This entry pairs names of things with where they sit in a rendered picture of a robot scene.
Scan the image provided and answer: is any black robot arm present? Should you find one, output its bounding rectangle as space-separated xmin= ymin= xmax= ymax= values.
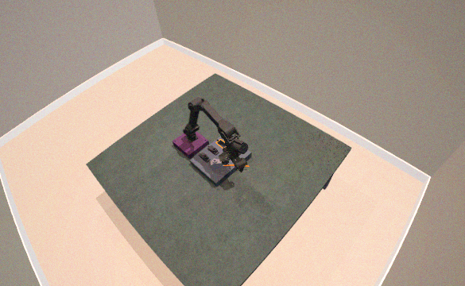
xmin=183 ymin=98 xmax=248 ymax=165

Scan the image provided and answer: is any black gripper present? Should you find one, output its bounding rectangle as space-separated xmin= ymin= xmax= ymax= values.
xmin=223 ymin=147 xmax=247 ymax=172

